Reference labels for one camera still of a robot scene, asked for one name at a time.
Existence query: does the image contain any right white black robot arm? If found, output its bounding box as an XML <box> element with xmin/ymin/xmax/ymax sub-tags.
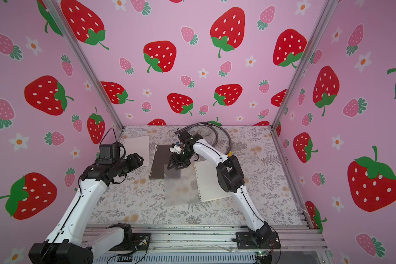
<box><xmin>167</xmin><ymin>130</ymin><xmax>272</xmax><ymax>245</ymax></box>

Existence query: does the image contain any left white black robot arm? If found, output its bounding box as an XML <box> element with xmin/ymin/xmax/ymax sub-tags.
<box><xmin>29</xmin><ymin>142</ymin><xmax>144</xmax><ymax>264</ymax></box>

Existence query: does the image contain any white spiral notebook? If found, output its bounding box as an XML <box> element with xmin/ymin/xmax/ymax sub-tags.
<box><xmin>164</xmin><ymin>161</ymin><xmax>233</xmax><ymax>208</ymax></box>

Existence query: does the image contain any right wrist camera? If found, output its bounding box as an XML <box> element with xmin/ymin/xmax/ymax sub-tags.
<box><xmin>169</xmin><ymin>144</ymin><xmax>182</xmax><ymax>154</ymax></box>

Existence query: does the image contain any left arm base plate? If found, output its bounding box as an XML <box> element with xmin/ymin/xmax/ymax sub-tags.
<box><xmin>111</xmin><ymin>233</ymin><xmax>151</xmax><ymax>251</ymax></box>

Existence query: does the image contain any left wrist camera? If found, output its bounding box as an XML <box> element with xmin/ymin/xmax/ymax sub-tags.
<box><xmin>99</xmin><ymin>143</ymin><xmax>121</xmax><ymax>160</ymax></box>

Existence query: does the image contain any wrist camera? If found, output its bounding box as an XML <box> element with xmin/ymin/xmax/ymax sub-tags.
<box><xmin>99</xmin><ymin>143</ymin><xmax>121</xmax><ymax>160</ymax></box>
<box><xmin>169</xmin><ymin>144</ymin><xmax>182</xmax><ymax>154</ymax></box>

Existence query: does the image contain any aluminium rail frame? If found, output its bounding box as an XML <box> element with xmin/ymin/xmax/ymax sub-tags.
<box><xmin>51</xmin><ymin>224</ymin><xmax>334</xmax><ymax>264</ymax></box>

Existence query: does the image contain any clear tape roll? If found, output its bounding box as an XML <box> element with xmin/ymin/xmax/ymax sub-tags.
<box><xmin>200</xmin><ymin>128</ymin><xmax>212</xmax><ymax>137</ymax></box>

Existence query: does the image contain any grey coiled hose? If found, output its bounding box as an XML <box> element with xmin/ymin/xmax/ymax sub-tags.
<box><xmin>175</xmin><ymin>121</ymin><xmax>232</xmax><ymax>156</ymax></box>

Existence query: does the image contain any dark grey spiral notebook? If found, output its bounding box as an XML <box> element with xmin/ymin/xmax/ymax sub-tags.
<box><xmin>148</xmin><ymin>144</ymin><xmax>172</xmax><ymax>180</ymax></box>

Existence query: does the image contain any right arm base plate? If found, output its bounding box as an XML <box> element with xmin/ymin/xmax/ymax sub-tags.
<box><xmin>232</xmin><ymin>232</ymin><xmax>282</xmax><ymax>250</ymax></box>

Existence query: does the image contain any torn white notebook page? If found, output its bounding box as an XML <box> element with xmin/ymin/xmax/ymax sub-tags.
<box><xmin>122</xmin><ymin>135</ymin><xmax>150</xmax><ymax>166</ymax></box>

